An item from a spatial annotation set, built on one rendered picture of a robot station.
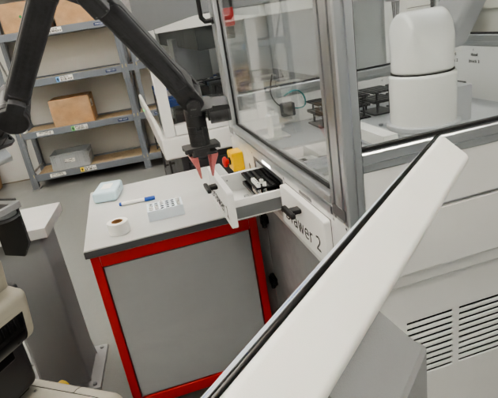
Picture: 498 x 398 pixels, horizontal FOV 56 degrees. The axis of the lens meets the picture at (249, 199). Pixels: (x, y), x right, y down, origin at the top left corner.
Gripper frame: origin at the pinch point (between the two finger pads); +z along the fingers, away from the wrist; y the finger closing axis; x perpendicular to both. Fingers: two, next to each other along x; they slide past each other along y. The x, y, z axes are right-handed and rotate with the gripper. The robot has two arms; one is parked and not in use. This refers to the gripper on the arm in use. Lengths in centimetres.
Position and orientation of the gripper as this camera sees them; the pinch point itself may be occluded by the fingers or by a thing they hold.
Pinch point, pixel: (206, 174)
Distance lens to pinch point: 138.3
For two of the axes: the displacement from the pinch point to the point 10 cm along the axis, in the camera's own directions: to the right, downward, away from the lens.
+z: 1.5, 9.2, 3.7
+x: -2.9, -3.1, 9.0
